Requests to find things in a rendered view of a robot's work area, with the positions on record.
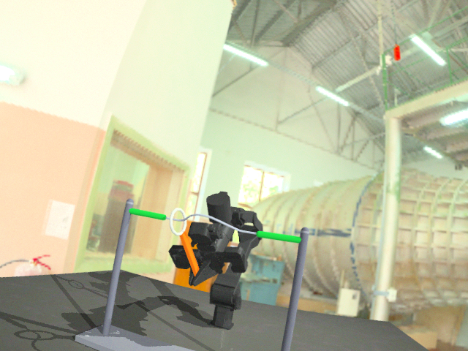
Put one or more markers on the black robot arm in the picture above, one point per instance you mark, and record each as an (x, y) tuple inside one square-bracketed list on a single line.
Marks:
[(226, 292)]

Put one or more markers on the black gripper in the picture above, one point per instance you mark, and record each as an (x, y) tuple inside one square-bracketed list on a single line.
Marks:
[(210, 261)]

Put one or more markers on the white hoop with orange handle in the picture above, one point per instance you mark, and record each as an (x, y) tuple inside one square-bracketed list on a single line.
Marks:
[(185, 241)]

